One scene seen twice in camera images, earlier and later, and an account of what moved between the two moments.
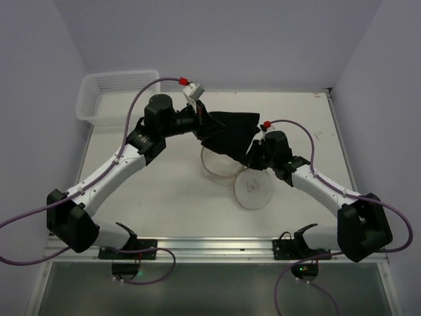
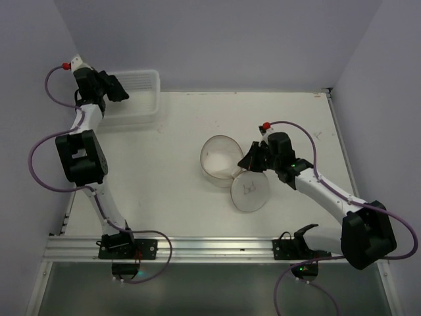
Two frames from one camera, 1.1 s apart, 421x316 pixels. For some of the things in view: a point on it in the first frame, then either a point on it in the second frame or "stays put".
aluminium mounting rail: [203, 251] stays put
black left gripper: [200, 120] → [110, 87]
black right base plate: [298, 249] stays put
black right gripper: [255, 158] stays put
